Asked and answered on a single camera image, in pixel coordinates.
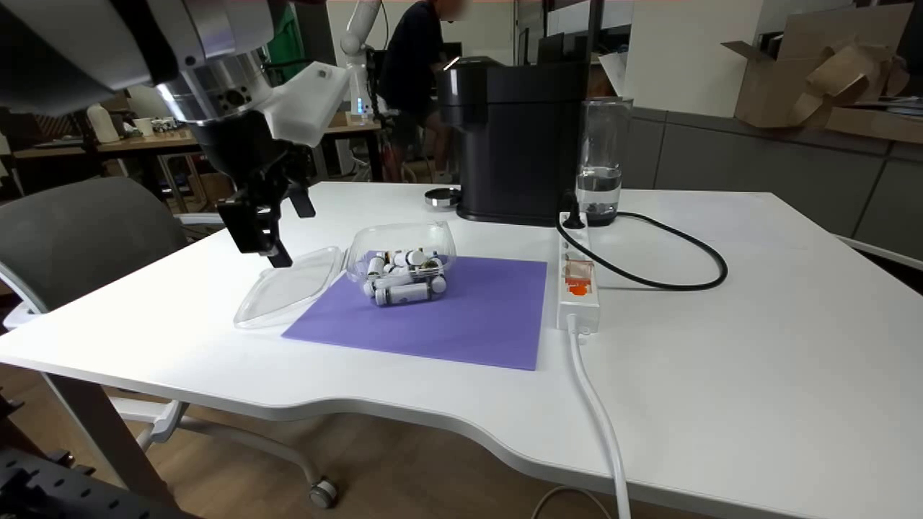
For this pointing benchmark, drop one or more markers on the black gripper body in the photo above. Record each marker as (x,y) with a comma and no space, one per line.
(256,159)

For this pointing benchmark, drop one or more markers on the grey office chair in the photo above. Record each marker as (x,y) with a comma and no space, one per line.
(77,240)

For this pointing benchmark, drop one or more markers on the black perforated board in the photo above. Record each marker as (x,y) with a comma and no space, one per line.
(58,492)

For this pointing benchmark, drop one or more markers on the grey table leg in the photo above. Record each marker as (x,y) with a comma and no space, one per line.
(104,438)

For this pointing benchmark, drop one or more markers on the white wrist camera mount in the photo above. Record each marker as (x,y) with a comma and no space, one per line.
(308,103)

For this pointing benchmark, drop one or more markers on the purple paper mat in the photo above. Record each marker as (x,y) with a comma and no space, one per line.
(462,319)

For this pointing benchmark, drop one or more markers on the long grey counter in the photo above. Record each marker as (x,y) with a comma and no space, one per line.
(769,174)

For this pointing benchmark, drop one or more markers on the white power strip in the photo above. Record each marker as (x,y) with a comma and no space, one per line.
(579,289)

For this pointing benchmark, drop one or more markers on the clear plastic bowl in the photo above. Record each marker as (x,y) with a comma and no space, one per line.
(386,234)

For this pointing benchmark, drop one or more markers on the person in dark clothes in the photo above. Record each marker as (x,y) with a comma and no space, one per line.
(413,58)

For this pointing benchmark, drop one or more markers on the black coffee machine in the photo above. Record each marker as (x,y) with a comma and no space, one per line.
(520,133)

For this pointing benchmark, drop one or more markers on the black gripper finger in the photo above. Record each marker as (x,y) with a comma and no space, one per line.
(302,200)
(256,226)

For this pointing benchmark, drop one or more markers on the wooden background table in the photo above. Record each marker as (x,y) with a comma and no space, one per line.
(146,146)

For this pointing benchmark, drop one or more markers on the open cardboard box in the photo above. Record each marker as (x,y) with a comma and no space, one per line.
(825,68)

